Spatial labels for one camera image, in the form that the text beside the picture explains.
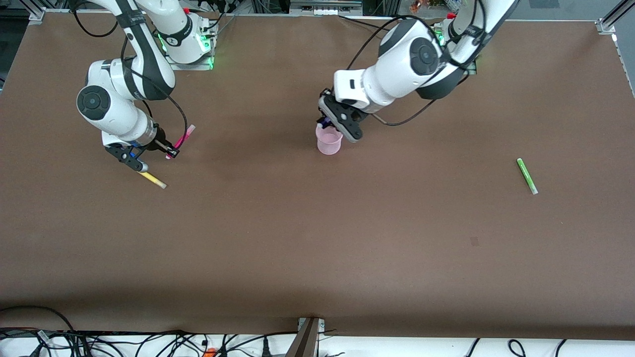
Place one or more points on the pink translucent pen holder cup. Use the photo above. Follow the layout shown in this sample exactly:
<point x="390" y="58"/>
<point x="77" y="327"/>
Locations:
<point x="329" y="144"/>

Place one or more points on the pink highlighter pen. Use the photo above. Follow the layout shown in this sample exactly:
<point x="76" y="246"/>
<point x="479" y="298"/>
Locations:
<point x="184" y="136"/>

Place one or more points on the yellow highlighter pen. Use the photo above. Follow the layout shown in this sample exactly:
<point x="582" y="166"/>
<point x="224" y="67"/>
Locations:
<point x="154" y="180"/>

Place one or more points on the aluminium corner bracket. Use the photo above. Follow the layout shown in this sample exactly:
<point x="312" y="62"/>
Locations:
<point x="37" y="15"/>
<point x="605" y="26"/>

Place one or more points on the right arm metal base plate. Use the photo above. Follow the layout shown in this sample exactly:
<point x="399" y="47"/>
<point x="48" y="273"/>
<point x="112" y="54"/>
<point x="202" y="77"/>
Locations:
<point x="188" y="66"/>

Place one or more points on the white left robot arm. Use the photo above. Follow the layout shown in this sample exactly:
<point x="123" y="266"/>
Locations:
<point x="421" y="54"/>

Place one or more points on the metal table edge post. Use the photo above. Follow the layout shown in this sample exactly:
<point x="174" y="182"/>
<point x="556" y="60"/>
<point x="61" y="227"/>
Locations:
<point x="305" y="339"/>

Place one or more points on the green highlighter pen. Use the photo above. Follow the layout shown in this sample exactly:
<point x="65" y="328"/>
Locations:
<point x="527" y="176"/>

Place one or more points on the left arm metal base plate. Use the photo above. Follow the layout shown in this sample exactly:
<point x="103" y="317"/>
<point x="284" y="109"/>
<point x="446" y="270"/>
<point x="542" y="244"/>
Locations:
<point x="472" y="68"/>

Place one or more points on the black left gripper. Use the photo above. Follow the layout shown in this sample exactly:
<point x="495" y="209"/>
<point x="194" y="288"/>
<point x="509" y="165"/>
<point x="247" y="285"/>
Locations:
<point x="322" y="120"/>

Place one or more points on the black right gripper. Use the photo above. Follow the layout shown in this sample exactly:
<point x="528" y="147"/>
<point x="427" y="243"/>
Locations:
<point x="159" y="138"/>

